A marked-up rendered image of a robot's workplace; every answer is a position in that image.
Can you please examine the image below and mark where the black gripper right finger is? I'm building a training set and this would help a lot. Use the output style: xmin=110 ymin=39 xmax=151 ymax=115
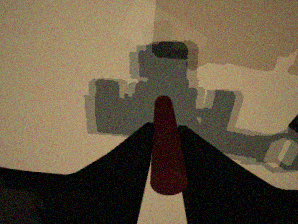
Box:
xmin=178 ymin=125 xmax=298 ymax=224

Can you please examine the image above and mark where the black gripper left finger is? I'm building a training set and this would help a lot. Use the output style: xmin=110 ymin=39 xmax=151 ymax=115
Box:
xmin=0 ymin=123 xmax=154 ymax=224

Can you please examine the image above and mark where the red peg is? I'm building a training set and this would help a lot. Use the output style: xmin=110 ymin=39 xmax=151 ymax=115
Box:
xmin=150 ymin=95 xmax=188 ymax=196

